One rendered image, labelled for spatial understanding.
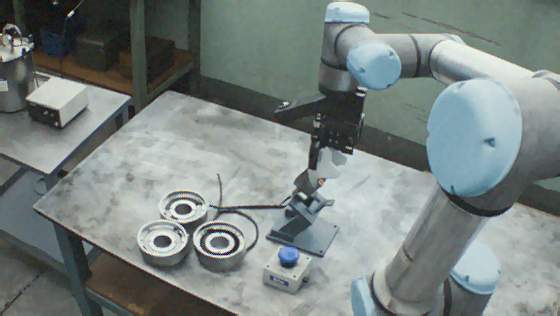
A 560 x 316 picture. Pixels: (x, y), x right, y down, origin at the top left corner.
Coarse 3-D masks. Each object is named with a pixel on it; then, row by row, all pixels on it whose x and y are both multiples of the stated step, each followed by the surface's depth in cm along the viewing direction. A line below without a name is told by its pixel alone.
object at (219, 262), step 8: (208, 224) 123; (216, 224) 124; (224, 224) 124; (232, 224) 123; (200, 232) 122; (240, 232) 122; (208, 240) 121; (216, 240) 123; (224, 240) 123; (232, 240) 121; (240, 240) 121; (200, 248) 119; (208, 248) 119; (240, 248) 119; (200, 256) 118; (208, 256) 116; (216, 256) 116; (224, 256) 116; (232, 256) 116; (240, 256) 118; (208, 264) 118; (216, 264) 117; (224, 264) 117; (232, 264) 118
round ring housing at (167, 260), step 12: (144, 228) 121; (156, 228) 122; (168, 228) 123; (180, 228) 122; (144, 240) 120; (156, 240) 121; (168, 240) 122; (144, 252) 116; (180, 252) 117; (156, 264) 117; (168, 264) 117
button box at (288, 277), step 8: (280, 248) 118; (272, 256) 116; (304, 256) 116; (272, 264) 114; (280, 264) 114; (288, 264) 114; (296, 264) 115; (304, 264) 115; (264, 272) 114; (272, 272) 113; (280, 272) 113; (288, 272) 113; (296, 272) 113; (304, 272) 115; (264, 280) 116; (272, 280) 114; (280, 280) 113; (288, 280) 112; (296, 280) 111; (304, 280) 115; (280, 288) 115; (288, 288) 114; (296, 288) 113
